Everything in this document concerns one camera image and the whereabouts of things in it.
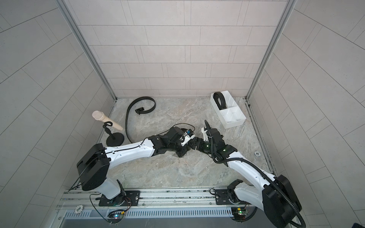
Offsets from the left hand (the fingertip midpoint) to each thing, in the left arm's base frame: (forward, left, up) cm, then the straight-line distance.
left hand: (192, 148), depth 81 cm
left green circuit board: (-31, +36, -7) cm, 48 cm away
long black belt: (+42, -20, +3) cm, 47 cm away
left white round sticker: (-28, +55, -8) cm, 62 cm away
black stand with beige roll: (+8, +50, -6) cm, 51 cm away
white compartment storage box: (+26, -29, -2) cm, 39 cm away
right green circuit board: (-30, -23, -8) cm, 38 cm away
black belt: (+32, +39, -5) cm, 50 cm away
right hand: (+1, 0, +2) cm, 3 cm away
